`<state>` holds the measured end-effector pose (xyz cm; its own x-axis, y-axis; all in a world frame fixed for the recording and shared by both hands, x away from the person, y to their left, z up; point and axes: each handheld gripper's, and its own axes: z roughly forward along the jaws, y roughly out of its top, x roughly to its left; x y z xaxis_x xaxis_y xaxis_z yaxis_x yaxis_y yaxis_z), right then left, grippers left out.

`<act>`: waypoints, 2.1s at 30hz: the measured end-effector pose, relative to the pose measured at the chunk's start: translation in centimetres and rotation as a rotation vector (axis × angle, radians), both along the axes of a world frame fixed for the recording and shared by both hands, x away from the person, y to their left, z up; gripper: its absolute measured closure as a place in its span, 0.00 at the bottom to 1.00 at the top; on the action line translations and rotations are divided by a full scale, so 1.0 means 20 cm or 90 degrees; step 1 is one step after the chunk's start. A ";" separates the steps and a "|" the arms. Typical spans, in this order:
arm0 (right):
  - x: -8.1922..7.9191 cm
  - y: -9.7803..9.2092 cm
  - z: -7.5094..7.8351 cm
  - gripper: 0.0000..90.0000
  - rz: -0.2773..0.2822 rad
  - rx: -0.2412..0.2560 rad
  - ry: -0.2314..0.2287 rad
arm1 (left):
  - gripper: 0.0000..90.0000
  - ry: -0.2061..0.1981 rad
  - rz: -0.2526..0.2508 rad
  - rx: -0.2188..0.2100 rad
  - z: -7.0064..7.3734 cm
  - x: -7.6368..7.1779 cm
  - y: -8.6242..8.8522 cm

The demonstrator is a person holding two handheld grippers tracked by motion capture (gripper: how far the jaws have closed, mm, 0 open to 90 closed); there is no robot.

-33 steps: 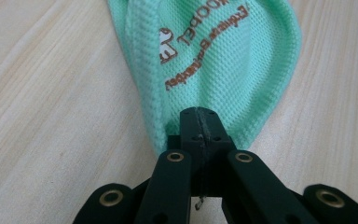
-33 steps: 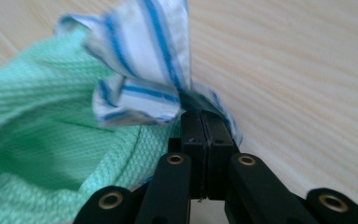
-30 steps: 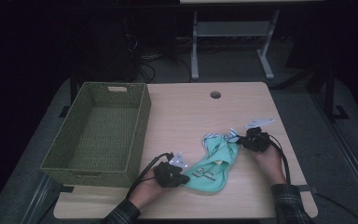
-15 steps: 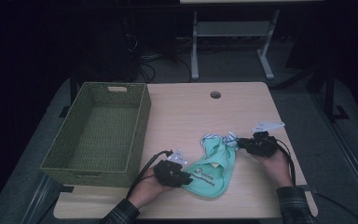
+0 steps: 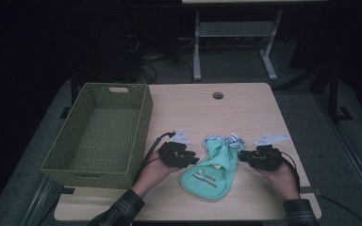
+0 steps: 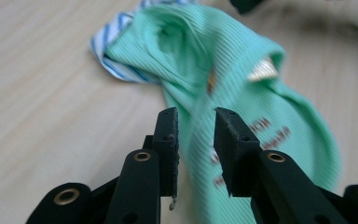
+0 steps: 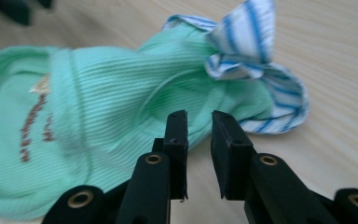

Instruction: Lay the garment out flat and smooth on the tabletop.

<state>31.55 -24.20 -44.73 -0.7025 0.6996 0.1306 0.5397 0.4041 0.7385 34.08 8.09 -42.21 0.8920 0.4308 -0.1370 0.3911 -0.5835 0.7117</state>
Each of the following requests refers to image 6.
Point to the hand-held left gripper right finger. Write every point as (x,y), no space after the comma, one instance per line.
(261,174)

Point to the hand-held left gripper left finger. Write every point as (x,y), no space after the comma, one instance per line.
(155,174)

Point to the mint green shirt striped collar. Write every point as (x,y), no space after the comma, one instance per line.
(223,62)

